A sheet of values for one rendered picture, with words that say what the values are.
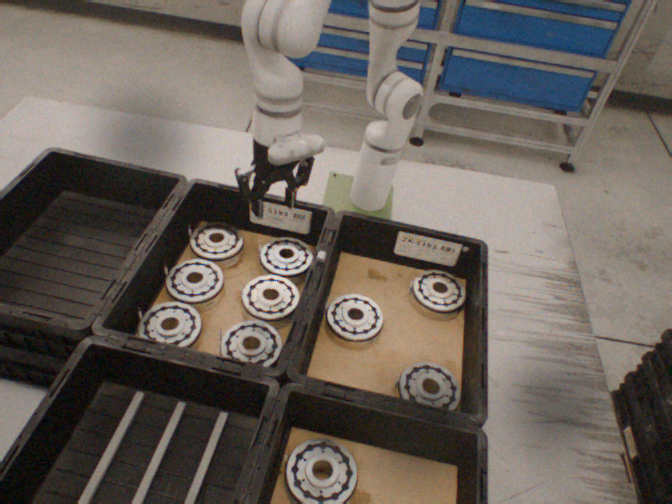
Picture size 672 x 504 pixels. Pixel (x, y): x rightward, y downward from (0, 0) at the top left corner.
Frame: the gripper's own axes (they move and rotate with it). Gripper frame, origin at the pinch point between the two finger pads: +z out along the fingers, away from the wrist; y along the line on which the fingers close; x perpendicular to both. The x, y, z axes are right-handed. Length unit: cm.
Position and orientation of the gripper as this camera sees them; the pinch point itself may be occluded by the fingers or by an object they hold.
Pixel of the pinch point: (274, 204)
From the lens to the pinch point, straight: 95.7
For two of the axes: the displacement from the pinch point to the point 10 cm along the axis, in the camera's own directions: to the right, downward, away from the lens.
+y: -8.3, 3.2, -4.6
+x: 5.5, 6.4, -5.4
